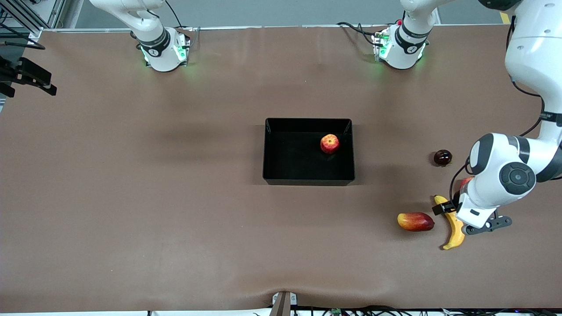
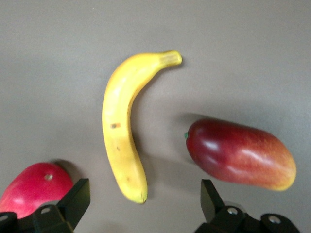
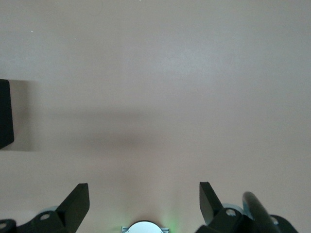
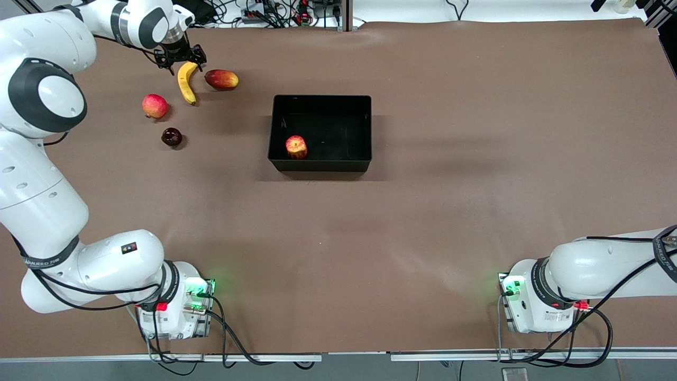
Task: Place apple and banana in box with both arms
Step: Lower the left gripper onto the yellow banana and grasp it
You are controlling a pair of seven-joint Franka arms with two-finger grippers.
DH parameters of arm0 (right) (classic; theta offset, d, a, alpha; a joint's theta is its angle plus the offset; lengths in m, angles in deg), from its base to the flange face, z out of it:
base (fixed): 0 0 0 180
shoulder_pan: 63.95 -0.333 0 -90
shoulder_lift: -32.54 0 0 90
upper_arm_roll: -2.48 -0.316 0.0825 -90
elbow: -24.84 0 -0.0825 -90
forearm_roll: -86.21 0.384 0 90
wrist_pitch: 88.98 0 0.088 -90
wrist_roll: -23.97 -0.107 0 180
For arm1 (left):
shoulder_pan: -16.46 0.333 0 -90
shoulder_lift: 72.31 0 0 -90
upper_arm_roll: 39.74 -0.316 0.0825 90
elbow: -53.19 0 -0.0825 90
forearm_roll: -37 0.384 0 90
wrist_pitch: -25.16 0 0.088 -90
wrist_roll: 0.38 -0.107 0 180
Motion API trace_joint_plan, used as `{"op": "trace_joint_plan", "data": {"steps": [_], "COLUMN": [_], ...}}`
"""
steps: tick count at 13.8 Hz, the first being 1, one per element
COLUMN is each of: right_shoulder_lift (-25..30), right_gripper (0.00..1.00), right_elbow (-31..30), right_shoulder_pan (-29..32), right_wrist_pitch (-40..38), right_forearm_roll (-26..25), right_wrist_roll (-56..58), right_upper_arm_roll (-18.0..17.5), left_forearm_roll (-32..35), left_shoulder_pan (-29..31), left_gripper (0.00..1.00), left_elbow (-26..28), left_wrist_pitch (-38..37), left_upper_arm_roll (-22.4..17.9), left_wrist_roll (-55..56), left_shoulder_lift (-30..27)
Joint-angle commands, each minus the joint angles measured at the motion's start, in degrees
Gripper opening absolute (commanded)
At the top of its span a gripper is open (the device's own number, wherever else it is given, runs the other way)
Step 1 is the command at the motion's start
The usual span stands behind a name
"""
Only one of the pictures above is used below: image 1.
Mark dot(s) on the aluminium profile frame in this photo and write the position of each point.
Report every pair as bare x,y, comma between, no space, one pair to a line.
52,11

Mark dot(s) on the dark purple plum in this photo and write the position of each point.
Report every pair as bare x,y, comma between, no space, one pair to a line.
442,158

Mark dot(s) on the black plastic box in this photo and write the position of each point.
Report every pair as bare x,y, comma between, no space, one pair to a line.
298,162

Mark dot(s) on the yellow banana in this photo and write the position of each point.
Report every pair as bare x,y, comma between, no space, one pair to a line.
457,237

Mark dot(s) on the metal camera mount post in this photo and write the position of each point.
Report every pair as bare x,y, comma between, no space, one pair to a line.
283,305

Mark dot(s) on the brown table cover mat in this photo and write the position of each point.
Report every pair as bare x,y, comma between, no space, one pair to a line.
281,241

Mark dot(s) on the red yellow mango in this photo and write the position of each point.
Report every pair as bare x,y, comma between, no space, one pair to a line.
415,221

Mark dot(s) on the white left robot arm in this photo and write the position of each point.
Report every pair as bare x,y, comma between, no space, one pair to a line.
535,44

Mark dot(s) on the red yellow apple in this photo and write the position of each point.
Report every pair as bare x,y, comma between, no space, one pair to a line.
329,144

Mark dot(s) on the round red peach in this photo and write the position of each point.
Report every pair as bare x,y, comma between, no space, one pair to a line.
464,183

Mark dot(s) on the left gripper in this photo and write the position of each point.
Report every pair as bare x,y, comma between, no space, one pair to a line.
444,207

